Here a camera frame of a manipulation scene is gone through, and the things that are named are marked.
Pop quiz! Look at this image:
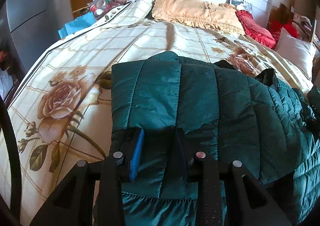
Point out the dark green quilted jacket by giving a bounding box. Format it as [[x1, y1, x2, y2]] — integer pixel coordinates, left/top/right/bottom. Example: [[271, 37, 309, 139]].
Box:
[[110, 51, 319, 225]]

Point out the floral cream bedspread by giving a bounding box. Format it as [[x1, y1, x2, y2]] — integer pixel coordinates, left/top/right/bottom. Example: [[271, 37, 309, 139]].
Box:
[[8, 0, 312, 225]]

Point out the blue paper bag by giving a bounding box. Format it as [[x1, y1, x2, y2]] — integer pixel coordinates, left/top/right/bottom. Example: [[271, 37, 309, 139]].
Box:
[[58, 12, 95, 39]]

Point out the red heart cushion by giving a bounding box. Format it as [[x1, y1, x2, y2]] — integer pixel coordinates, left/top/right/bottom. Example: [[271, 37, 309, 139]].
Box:
[[235, 10, 276, 49]]

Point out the yellow fringed pillow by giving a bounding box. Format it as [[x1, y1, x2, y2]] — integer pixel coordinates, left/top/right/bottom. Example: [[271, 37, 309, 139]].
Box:
[[152, 0, 245, 35]]

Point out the white satin pillow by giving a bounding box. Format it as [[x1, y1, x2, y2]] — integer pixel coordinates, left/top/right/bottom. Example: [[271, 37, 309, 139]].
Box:
[[275, 28, 316, 80]]

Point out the framed photo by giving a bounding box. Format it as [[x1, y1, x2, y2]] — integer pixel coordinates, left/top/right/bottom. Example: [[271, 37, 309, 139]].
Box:
[[228, 0, 253, 13]]

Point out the grey refrigerator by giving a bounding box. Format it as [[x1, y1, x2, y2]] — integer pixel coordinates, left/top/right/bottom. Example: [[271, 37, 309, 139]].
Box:
[[1, 0, 59, 74]]

